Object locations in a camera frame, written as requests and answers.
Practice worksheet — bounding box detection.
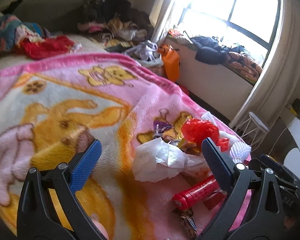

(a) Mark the red plastic bottle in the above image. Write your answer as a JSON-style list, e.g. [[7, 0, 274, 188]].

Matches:
[[172, 175, 219, 211]]

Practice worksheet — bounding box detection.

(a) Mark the red plastic bag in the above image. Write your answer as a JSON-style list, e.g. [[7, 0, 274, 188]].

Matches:
[[181, 118, 230, 152]]

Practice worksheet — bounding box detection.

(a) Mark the white plastic bag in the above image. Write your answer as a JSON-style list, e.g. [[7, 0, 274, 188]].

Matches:
[[132, 138, 210, 183]]

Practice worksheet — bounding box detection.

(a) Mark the purple candy wrapper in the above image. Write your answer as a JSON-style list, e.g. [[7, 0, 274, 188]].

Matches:
[[153, 120, 173, 139]]

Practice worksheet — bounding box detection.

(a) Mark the dark snack wrapper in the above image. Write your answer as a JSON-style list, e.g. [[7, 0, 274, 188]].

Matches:
[[173, 208, 198, 239]]

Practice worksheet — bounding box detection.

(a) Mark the left human hand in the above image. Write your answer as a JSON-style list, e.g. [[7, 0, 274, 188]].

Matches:
[[90, 213, 109, 240]]

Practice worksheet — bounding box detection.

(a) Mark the white dressing table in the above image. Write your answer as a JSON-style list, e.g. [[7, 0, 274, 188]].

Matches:
[[271, 104, 300, 179]]

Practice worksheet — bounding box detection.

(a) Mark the pink cartoon fleece blanket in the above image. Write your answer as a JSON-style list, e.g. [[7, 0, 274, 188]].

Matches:
[[0, 53, 207, 239]]

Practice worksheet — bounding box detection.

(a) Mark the beige curtain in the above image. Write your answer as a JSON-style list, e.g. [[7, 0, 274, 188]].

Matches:
[[229, 0, 300, 128]]

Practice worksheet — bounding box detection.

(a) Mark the orange patterned sill cushion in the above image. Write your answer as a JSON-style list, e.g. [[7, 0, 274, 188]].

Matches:
[[225, 51, 263, 84]]

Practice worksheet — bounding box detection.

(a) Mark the red cloth on bed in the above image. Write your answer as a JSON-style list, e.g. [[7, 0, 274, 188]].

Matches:
[[14, 36, 76, 60]]

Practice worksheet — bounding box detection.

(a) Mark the dark blue jacket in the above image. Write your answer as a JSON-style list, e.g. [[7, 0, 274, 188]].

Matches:
[[190, 36, 245, 65]]

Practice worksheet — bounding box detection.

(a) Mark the orange paper bag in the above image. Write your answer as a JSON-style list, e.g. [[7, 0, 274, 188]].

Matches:
[[158, 44, 180, 82]]

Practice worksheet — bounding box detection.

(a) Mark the floral laundry basket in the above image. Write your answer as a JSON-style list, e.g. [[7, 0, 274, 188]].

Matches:
[[136, 58, 165, 77]]

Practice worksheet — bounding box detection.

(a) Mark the teal floral quilt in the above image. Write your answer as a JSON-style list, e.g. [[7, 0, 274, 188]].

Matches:
[[0, 15, 44, 53]]

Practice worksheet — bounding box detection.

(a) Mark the lavender garment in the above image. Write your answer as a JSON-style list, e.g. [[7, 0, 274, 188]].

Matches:
[[123, 40, 160, 61]]

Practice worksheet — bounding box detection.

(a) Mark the pile of dark clothes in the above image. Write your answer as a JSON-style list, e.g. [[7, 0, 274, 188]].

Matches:
[[77, 0, 154, 43]]

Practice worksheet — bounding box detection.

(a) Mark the white wire stool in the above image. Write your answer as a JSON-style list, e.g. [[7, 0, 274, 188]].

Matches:
[[235, 112, 270, 148]]

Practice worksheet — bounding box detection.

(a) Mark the window frame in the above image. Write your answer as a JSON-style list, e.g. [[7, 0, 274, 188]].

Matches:
[[178, 0, 280, 65]]

